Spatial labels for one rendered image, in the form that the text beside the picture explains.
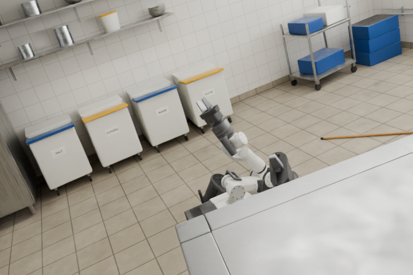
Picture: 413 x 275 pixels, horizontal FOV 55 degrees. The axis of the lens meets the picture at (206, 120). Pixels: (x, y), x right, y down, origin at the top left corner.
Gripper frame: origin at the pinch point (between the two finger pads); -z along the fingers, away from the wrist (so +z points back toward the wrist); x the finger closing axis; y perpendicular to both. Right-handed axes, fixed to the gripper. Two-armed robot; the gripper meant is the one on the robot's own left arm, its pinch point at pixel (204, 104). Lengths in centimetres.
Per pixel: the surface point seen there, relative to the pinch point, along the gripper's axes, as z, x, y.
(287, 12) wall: 13, -213, -400
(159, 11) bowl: -88, -241, -222
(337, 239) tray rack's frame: -4, 123, 94
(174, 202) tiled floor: 82, -200, -55
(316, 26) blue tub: 47, -160, -361
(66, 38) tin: -124, -285, -120
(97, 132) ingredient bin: -16, -294, -80
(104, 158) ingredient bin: 13, -308, -73
